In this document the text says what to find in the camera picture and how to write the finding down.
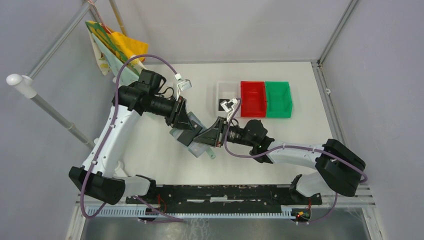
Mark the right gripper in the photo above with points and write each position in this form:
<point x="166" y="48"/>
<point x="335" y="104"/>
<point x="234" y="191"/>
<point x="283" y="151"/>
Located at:
<point x="212" y="136"/>

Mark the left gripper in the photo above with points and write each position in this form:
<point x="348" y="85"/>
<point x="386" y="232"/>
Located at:
<point x="178" y="119"/>

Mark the dark grey credit card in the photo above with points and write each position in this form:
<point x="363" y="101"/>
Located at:
<point x="186" y="137"/>

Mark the black credit card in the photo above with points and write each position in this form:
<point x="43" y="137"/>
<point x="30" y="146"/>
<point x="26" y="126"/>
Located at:
<point x="223" y="105"/>

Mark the green leather card holder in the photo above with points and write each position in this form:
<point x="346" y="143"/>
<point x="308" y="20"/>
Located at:
<point x="194" y="148"/>

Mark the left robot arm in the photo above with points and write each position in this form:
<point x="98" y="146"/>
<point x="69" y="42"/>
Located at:
<point x="96" y="177"/>

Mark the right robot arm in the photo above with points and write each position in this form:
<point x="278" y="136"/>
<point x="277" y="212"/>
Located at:
<point x="336" y="167"/>

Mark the clear plastic bin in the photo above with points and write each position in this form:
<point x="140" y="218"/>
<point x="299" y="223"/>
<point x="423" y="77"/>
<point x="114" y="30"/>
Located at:
<point x="225" y="91"/>

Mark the red plastic bin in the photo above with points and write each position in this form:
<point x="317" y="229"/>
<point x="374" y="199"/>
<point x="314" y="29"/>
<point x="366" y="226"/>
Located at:
<point x="253" y="99"/>

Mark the green plastic bin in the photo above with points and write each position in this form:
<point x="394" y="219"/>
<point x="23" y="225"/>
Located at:
<point x="279" y="99"/>

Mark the patterned cloth bags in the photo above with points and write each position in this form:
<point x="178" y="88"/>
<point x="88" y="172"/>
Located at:
<point x="112" y="48"/>

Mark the white pipe pole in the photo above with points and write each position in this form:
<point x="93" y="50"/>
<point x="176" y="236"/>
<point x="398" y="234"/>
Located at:
<point x="23" y="84"/>

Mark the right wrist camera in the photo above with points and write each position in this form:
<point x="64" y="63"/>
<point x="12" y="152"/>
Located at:
<point x="234" y="104"/>

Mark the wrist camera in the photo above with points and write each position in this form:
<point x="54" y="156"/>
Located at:
<point x="234" y="104"/>
<point x="180" y="85"/>

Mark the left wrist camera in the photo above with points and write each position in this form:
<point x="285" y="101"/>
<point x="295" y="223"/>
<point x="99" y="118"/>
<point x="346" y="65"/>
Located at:
<point x="180" y="85"/>

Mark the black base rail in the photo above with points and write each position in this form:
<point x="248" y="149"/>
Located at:
<point x="227" y="199"/>

